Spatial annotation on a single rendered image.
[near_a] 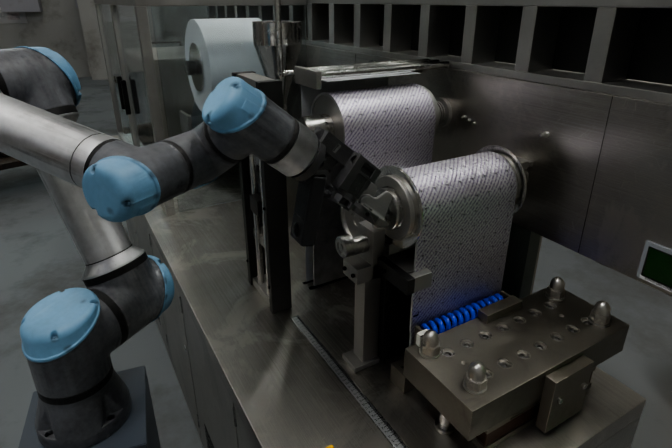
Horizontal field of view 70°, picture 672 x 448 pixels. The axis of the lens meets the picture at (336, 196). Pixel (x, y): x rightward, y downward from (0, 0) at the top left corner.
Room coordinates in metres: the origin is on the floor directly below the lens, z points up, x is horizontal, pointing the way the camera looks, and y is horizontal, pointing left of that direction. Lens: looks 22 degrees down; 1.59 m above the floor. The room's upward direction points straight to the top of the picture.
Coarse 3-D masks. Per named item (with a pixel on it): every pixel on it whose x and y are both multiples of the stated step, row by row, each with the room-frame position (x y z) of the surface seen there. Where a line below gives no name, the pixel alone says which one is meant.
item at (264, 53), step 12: (264, 48) 1.38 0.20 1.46; (288, 48) 1.39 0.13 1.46; (300, 48) 1.44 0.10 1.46; (264, 60) 1.40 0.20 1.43; (276, 60) 1.39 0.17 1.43; (288, 60) 1.40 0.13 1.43; (264, 72) 1.42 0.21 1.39; (276, 72) 1.40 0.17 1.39; (288, 84) 1.42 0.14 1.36; (288, 180) 1.40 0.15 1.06; (288, 192) 1.40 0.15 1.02; (288, 204) 1.40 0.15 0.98; (288, 216) 1.40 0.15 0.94
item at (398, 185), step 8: (512, 168) 0.86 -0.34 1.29; (384, 176) 0.78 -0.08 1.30; (392, 176) 0.77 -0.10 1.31; (376, 184) 0.80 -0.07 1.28; (384, 184) 0.78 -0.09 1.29; (392, 184) 0.76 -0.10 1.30; (400, 184) 0.74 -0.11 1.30; (400, 192) 0.74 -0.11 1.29; (408, 192) 0.73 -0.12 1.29; (408, 200) 0.72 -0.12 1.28; (408, 208) 0.72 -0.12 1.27; (408, 216) 0.72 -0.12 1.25; (408, 224) 0.72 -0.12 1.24; (392, 232) 0.75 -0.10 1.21; (400, 232) 0.74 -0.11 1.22; (408, 232) 0.72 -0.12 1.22
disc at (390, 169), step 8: (384, 168) 0.80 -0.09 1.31; (392, 168) 0.78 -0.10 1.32; (400, 168) 0.76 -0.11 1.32; (400, 176) 0.76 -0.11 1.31; (408, 176) 0.74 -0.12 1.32; (408, 184) 0.74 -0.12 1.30; (416, 192) 0.72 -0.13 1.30; (416, 200) 0.72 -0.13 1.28; (416, 208) 0.72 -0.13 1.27; (416, 216) 0.71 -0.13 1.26; (416, 224) 0.71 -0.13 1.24; (416, 232) 0.71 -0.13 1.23; (392, 240) 0.77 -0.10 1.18; (400, 240) 0.75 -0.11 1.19; (408, 240) 0.73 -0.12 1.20; (416, 240) 0.71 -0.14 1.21
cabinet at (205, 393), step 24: (144, 240) 1.84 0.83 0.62; (168, 312) 1.51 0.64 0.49; (168, 336) 1.61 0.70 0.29; (192, 336) 1.14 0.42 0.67; (192, 360) 1.19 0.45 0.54; (192, 384) 1.25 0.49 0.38; (216, 384) 0.93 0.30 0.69; (192, 408) 1.31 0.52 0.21; (216, 408) 0.96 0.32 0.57; (216, 432) 1.00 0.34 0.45; (240, 432) 0.78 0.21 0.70; (624, 432) 0.65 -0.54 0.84
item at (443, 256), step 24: (432, 240) 0.73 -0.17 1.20; (456, 240) 0.76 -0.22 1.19; (480, 240) 0.79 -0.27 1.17; (504, 240) 0.83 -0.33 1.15; (432, 264) 0.74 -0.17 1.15; (456, 264) 0.77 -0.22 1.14; (480, 264) 0.80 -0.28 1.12; (504, 264) 0.83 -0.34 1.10; (432, 288) 0.74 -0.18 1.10; (456, 288) 0.77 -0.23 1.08; (480, 288) 0.80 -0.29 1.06; (432, 312) 0.74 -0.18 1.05
